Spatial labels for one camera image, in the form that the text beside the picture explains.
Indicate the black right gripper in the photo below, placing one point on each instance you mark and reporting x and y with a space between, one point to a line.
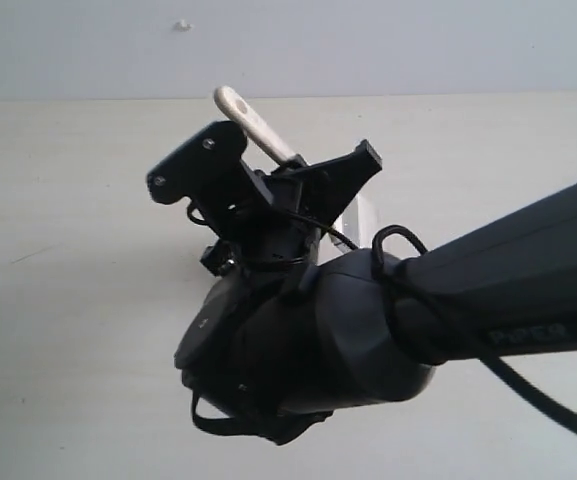
269 222

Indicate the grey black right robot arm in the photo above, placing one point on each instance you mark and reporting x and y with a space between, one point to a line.
282 341

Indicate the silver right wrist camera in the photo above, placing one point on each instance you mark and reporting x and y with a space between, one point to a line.
207 155

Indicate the white wall hook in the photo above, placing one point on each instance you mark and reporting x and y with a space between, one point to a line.
182 25

